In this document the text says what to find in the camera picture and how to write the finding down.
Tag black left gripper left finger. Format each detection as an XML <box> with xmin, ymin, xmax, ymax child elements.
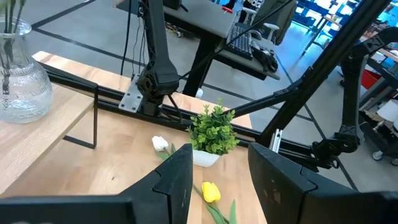
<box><xmin>119</xmin><ymin>142</ymin><xmax>194</xmax><ymax>224</ymax></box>

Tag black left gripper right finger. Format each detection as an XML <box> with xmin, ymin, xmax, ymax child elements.
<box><xmin>248</xmin><ymin>142</ymin><xmax>384</xmax><ymax>224</ymax></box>

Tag yellow tulip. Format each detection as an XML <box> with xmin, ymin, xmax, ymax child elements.
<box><xmin>192</xmin><ymin>181</ymin><xmax>238</xmax><ymax>224</ymax></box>

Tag clear glass vase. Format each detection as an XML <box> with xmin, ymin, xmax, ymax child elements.
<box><xmin>0</xmin><ymin>17</ymin><xmax>53</xmax><ymax>124</ymax></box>

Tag wooden shelf black legs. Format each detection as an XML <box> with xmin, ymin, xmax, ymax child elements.
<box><xmin>0</xmin><ymin>82</ymin><xmax>100</xmax><ymax>195</ymax></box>

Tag white tulip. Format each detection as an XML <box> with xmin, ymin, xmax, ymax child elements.
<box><xmin>151</xmin><ymin>135</ymin><xmax>178</xmax><ymax>161</ymax></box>

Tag green plant white pot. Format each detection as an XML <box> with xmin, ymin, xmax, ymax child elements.
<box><xmin>186</xmin><ymin>98</ymin><xmax>240</xmax><ymax>168</ymax></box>

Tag grey metal mounting plate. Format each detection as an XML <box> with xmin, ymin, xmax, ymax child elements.
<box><xmin>118</xmin><ymin>73</ymin><xmax>144</xmax><ymax>113</ymax></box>

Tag black wheeled cart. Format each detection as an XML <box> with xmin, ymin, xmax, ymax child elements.
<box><xmin>357</xmin><ymin>46</ymin><xmax>398</xmax><ymax>166</ymax></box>

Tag red box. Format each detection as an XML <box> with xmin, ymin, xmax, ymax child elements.
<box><xmin>361</xmin><ymin>70</ymin><xmax>382</xmax><ymax>90</ymax></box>

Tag black keyboard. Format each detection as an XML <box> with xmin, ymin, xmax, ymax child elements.
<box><xmin>225</xmin><ymin>24</ymin><xmax>254</xmax><ymax>60</ymax></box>

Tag dark office chair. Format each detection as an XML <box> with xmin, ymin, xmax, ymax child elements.
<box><xmin>242</xmin><ymin>0</ymin><xmax>298</xmax><ymax>46</ymax></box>

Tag grey office desk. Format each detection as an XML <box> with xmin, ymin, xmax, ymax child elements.
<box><xmin>114</xmin><ymin>0</ymin><xmax>280</xmax><ymax>98</ymax></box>

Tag blue storage rack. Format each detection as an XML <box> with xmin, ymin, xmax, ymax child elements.
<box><xmin>292</xmin><ymin>0</ymin><xmax>398</xmax><ymax>29</ymax></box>

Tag silver aluminium bracket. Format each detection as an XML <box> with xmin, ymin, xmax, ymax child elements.
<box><xmin>269</xmin><ymin>129</ymin><xmax>284</xmax><ymax>153</ymax></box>

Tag black metal rig frame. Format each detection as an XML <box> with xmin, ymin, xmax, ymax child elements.
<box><xmin>37</xmin><ymin>0</ymin><xmax>392</xmax><ymax>170</ymax></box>

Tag black hanging cable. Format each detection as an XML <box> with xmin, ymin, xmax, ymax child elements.
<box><xmin>119</xmin><ymin>0</ymin><xmax>134</xmax><ymax>76</ymax></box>

